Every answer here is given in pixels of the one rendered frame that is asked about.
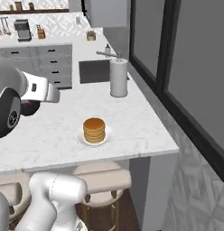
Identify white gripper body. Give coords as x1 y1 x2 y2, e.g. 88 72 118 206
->
45 81 61 104

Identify brown pancake stack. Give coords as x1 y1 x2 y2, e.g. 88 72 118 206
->
82 117 107 144

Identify grey drawer cabinet run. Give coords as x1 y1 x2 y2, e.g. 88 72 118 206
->
0 43 73 91

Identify dark rectangular sink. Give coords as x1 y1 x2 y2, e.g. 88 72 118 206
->
78 59 130 85

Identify wooden knife block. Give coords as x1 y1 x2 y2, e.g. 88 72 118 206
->
36 24 47 40

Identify silver tap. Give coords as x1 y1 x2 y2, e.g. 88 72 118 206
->
96 50 121 60

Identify white paper towel roll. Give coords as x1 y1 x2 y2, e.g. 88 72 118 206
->
109 57 129 98

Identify tan lidded jar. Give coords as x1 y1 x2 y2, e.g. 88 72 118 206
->
86 30 97 42

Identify grey coffee machine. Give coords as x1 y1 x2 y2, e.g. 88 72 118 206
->
13 18 33 42

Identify white round plate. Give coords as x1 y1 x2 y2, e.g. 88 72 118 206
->
77 125 115 147

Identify hanging kitchen tools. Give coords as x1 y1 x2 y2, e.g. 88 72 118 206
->
0 16 12 37

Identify black framed window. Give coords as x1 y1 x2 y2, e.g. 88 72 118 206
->
129 0 224 187

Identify dark wooden wall shelf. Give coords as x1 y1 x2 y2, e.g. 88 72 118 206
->
0 8 70 15

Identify grey wall cabinet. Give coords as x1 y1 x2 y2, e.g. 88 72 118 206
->
81 0 132 29

